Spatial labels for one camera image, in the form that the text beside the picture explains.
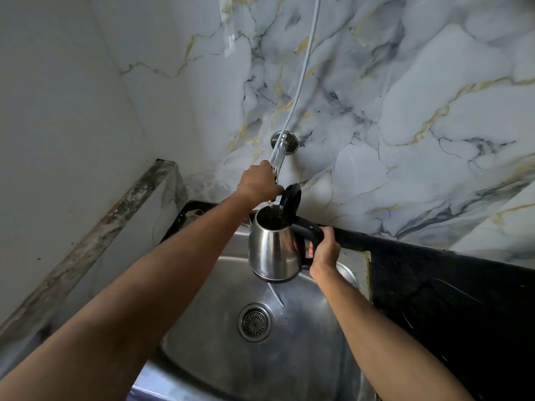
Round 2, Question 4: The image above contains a person's right hand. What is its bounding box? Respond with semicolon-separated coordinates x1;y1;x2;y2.
308;226;342;283

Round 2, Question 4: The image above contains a person's left hand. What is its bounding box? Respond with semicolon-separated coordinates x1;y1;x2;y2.
236;160;286;207

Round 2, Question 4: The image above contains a stainless steel electric kettle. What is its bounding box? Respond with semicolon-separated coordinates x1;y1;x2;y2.
248;183;325;284

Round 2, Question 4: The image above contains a chrome wall tap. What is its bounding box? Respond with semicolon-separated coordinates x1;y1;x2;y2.
267;130;300;205

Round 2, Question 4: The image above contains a person's right forearm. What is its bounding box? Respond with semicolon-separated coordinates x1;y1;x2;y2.
310;263;475;401

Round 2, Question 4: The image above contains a person's left forearm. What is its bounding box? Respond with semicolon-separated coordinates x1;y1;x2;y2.
0;191;256;401

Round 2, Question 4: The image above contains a metal drain strainer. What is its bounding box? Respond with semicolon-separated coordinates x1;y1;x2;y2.
238;303;273;343

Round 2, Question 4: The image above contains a stainless steel sink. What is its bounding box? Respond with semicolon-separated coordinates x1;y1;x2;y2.
127;223;378;401

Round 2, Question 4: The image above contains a white hose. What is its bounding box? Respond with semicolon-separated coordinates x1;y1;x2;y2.
283;0;322;136

